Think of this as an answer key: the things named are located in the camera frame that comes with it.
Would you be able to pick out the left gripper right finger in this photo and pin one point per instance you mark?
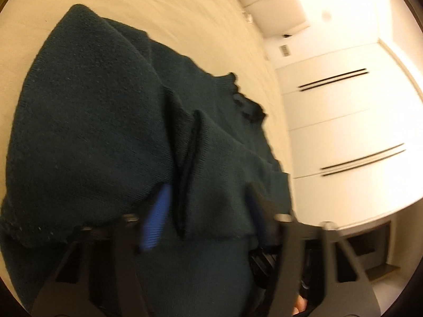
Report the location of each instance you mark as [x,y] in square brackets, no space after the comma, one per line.
[295,260]

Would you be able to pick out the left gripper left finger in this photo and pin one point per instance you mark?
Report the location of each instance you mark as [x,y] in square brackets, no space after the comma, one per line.
[125,257]

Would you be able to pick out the dark green knit sweater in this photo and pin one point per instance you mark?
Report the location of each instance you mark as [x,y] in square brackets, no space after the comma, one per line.
[117,133]

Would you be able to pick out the beige bed mattress sheet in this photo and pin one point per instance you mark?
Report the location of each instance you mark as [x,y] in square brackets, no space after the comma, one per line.
[212,33]

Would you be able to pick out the cream padded headboard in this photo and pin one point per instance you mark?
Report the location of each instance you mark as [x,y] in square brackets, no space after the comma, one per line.
[276,17]

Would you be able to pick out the white wardrobe with handles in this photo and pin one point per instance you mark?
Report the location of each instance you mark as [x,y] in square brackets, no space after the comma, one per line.
[354,119]

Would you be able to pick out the wall switch plate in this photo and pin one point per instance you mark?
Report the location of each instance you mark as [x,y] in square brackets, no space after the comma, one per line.
[285,50]

